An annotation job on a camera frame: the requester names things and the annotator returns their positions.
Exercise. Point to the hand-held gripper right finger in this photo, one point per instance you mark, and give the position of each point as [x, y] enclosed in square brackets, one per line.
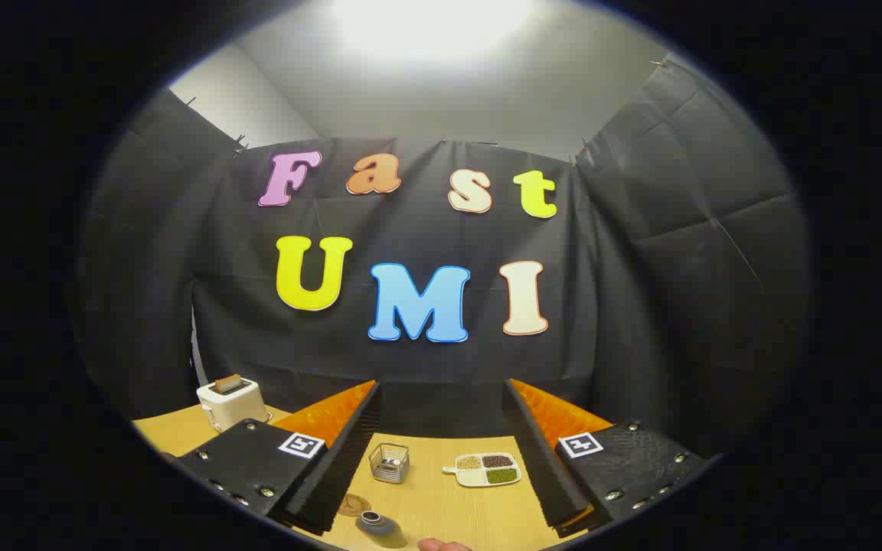
[537, 451]

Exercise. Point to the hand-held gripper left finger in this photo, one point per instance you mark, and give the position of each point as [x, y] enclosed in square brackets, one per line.
[349, 459]

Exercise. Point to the round cork coaster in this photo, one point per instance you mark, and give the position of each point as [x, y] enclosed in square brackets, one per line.
[352, 505]

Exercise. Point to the silver metal bottle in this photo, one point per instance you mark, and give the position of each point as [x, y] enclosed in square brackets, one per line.
[381, 528]

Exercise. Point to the white divided plate with beans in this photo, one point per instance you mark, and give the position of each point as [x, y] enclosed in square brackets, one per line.
[485, 469]

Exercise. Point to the wooden table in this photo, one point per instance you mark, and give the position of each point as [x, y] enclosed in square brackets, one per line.
[449, 513]

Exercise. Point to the black backdrop cloth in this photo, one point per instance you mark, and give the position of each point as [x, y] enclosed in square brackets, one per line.
[410, 367]

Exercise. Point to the white toaster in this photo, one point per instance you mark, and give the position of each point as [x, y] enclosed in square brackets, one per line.
[234, 409]

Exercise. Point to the toast slice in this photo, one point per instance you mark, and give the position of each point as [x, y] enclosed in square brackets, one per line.
[227, 383]

